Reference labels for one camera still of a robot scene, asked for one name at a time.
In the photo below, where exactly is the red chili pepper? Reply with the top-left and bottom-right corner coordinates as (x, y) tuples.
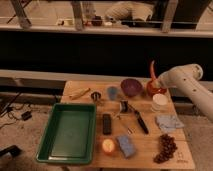
(150, 60), (157, 81)

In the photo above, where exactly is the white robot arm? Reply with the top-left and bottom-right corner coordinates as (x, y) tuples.
(157, 64), (213, 122)

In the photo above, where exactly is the purple bowl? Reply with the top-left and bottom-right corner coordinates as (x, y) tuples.
(120, 78), (143, 97)

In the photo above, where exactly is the small dark metal cup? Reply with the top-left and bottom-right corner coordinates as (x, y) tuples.
(91, 91), (101, 102)

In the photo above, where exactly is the small black white can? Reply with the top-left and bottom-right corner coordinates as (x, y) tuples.
(120, 100), (129, 113)

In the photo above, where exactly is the black remote control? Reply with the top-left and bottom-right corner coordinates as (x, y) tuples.
(102, 114), (112, 135)

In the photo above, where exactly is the yellow banana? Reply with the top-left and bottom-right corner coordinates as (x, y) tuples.
(69, 88), (90, 100)

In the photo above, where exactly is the white round container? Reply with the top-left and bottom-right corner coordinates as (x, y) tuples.
(151, 94), (168, 112)

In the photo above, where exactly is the orange apple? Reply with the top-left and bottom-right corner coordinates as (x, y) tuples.
(101, 139), (115, 155)

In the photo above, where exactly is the green plastic tray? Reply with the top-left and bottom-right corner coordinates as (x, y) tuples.
(37, 103), (96, 165)

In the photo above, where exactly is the blue sponge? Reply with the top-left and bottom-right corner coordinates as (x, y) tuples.
(116, 135), (136, 158)

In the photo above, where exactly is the blue folded cloth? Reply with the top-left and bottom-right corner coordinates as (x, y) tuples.
(156, 115), (184, 133)

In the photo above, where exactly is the bunch of dark grapes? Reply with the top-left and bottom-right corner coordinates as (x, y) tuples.
(154, 134), (178, 164)

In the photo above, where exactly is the black power adapter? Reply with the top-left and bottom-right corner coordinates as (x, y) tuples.
(21, 111), (32, 121)

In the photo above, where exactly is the black handled knife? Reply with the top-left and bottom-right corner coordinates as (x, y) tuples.
(128, 104), (149, 134)

